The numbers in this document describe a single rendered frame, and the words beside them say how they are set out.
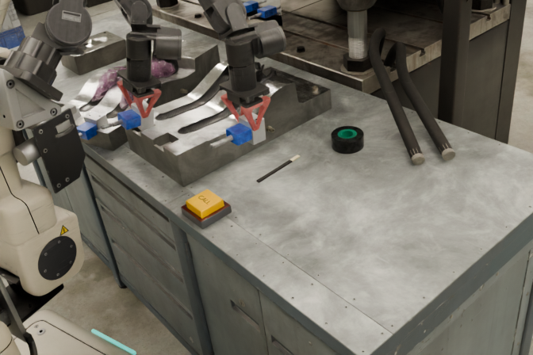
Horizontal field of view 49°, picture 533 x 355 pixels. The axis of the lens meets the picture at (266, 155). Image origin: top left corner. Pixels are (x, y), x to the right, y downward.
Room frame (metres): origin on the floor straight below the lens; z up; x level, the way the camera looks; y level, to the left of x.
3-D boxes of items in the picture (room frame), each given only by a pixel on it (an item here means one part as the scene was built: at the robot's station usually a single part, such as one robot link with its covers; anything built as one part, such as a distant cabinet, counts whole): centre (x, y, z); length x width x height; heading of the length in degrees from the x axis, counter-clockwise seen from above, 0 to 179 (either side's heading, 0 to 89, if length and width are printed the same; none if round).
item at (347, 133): (1.24, -0.20, 0.82); 0.08 x 0.08 x 0.04
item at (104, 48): (2.03, 0.58, 0.84); 0.20 x 0.15 x 0.07; 126
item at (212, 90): (1.39, 0.10, 0.92); 0.35 x 0.16 x 0.09; 126
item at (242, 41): (1.15, 0.02, 1.12); 0.07 x 0.06 x 0.07; 118
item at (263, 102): (1.14, 0.02, 0.99); 0.07 x 0.07 x 0.09; 36
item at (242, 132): (1.12, 0.06, 0.93); 0.13 x 0.05 x 0.05; 126
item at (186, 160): (1.40, 0.08, 0.87); 0.50 x 0.26 x 0.14; 126
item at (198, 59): (1.63, 0.36, 0.86); 0.50 x 0.26 x 0.11; 144
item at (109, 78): (1.63, 0.36, 0.90); 0.26 x 0.18 x 0.08; 144
